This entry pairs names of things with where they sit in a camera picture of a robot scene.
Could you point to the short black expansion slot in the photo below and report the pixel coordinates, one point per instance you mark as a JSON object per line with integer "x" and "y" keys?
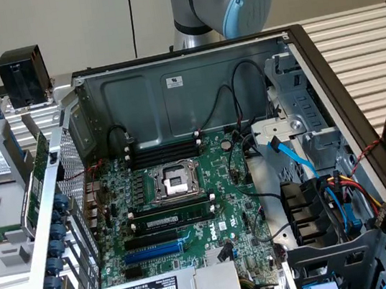
{"x": 133, "y": 273}

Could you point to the metal USB port block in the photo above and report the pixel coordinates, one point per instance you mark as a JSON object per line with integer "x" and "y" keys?
{"x": 93, "y": 217}

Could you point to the open grey PC case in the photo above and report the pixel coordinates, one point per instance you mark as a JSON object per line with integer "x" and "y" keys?
{"x": 136, "y": 105}

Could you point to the metal disk bay cage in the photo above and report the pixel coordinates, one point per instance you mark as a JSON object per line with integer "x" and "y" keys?
{"x": 303, "y": 106}

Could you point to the metal rear port block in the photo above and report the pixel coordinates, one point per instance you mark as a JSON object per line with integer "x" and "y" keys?
{"x": 90, "y": 189}

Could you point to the metal CPU socket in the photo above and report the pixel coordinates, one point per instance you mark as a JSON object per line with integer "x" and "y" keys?
{"x": 175, "y": 181}

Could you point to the blue plastic disk rail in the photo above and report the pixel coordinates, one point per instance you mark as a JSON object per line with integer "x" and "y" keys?
{"x": 18, "y": 141}

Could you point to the blue expansion slot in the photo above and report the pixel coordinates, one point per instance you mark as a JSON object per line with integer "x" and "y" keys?
{"x": 151, "y": 254}

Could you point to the black heatsink fan block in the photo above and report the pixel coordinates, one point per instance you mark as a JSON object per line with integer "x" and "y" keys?
{"x": 23, "y": 79}

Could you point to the long black expansion slot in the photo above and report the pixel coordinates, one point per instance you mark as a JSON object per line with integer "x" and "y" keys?
{"x": 149, "y": 240}

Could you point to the dark grey disk bay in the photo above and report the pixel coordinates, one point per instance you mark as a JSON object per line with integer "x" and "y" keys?
{"x": 340, "y": 257}

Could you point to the RAM slot with white latches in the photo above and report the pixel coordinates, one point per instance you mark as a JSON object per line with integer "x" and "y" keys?
{"x": 197, "y": 134}
{"x": 198, "y": 143}
{"x": 211, "y": 197}

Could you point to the silver chipset heatsink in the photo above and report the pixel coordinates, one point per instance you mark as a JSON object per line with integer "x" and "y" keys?
{"x": 211, "y": 257}

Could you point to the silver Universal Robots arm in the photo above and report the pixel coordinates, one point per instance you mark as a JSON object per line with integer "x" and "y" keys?
{"x": 194, "y": 6}

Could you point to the black plastic fan duct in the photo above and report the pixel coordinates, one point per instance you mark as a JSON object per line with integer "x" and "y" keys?
{"x": 304, "y": 211}

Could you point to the green Dell motherboard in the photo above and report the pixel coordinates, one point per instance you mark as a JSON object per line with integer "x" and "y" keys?
{"x": 220, "y": 184}

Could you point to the silver coin cell battery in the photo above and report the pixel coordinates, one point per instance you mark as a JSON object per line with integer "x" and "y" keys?
{"x": 227, "y": 145}

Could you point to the green graphics card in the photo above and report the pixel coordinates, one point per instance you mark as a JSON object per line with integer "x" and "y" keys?
{"x": 36, "y": 175}

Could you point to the blue card retention clip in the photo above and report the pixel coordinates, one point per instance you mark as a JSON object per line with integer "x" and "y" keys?
{"x": 58, "y": 231}
{"x": 56, "y": 215}
{"x": 62, "y": 201}
{"x": 57, "y": 247}
{"x": 52, "y": 284}
{"x": 56, "y": 263}

